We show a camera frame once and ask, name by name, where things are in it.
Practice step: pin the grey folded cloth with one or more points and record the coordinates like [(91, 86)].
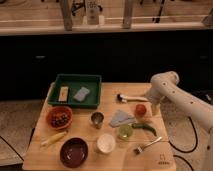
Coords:
[(120, 117)]

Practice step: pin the red apple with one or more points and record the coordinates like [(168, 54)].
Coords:
[(140, 110)]

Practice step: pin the dark maroon bowl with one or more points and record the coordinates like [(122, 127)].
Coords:
[(74, 152)]

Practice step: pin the yellow corn cob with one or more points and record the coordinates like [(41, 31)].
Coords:
[(53, 139)]

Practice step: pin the small metal cup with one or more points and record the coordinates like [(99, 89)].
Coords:
[(97, 119)]

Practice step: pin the green chili pepper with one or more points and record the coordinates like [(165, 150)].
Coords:
[(145, 127)]

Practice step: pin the metal fork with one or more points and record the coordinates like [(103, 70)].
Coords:
[(140, 149)]

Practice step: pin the blue sponge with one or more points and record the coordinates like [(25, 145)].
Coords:
[(81, 94)]

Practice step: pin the white handled brush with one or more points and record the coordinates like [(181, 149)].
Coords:
[(124, 98)]

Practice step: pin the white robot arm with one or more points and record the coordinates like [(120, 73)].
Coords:
[(165, 85)]

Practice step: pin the wooden block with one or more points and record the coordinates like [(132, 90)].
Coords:
[(63, 94)]

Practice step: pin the white paper cup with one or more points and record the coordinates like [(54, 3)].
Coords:
[(106, 143)]

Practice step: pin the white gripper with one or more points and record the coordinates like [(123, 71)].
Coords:
[(154, 95)]

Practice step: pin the green plastic cup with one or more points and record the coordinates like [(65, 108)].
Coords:
[(125, 131)]

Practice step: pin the green plastic tray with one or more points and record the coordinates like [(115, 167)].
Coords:
[(74, 82)]

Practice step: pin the orange bowl with grapes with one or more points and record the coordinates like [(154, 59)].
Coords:
[(59, 117)]

